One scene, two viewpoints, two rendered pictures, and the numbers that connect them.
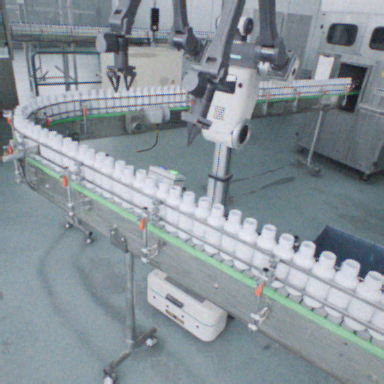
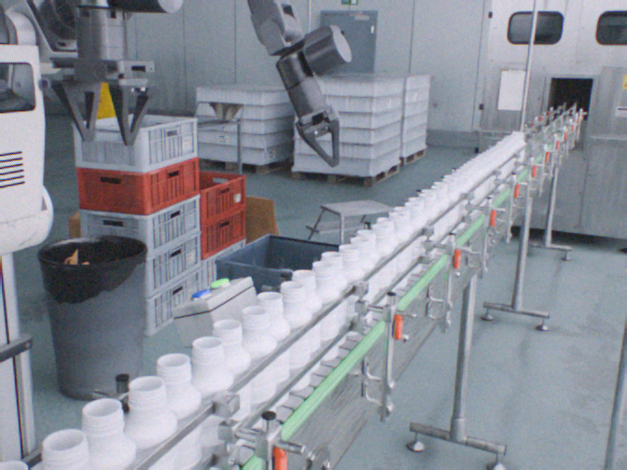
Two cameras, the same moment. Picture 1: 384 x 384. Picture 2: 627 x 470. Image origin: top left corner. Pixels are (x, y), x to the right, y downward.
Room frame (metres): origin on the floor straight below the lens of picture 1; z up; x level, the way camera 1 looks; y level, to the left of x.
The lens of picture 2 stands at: (1.31, 1.21, 1.51)
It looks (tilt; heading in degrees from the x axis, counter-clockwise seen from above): 16 degrees down; 259
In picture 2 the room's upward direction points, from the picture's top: 1 degrees clockwise
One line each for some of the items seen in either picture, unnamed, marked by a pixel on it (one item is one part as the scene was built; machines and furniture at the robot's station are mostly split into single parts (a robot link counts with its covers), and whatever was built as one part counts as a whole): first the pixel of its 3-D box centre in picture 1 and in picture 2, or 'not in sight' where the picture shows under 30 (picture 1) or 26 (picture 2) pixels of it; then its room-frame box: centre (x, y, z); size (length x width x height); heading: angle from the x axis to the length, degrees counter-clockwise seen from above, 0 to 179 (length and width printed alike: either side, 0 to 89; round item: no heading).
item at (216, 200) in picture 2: not in sight; (198, 196); (1.16, -3.26, 0.55); 0.61 x 0.41 x 0.22; 57
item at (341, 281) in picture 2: (163, 202); (330, 299); (1.05, 0.10, 1.08); 0.06 x 0.06 x 0.17
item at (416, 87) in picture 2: not in sight; (383, 117); (-1.64, -8.30, 0.59); 1.25 x 1.03 x 1.17; 56
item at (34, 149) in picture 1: (28, 170); not in sight; (1.45, 0.82, 0.96); 0.23 x 0.10 x 0.27; 144
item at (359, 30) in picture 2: not in sight; (345, 76); (-1.61, -10.49, 1.05); 1.00 x 0.10 x 2.10; 144
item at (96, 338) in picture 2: not in sight; (98, 317); (1.67, -1.79, 0.32); 0.45 x 0.45 x 0.64
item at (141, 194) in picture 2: not in sight; (142, 181); (1.49, -2.63, 0.78); 0.61 x 0.41 x 0.22; 61
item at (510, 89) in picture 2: not in sight; (513, 89); (-1.34, -3.95, 1.22); 0.23 x 0.03 x 0.32; 144
